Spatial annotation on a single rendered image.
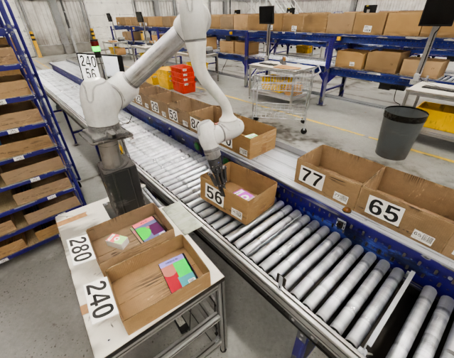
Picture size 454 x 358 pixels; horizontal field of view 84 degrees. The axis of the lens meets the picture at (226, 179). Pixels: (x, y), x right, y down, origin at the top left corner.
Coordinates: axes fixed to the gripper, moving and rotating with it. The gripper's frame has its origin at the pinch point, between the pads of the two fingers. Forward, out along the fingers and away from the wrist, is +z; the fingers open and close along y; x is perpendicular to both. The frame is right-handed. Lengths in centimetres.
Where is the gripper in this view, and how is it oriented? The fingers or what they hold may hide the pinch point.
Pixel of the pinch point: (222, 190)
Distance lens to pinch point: 148.9
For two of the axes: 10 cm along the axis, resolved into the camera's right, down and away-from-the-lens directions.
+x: 6.1, 0.9, -7.9
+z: 2.4, 9.2, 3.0
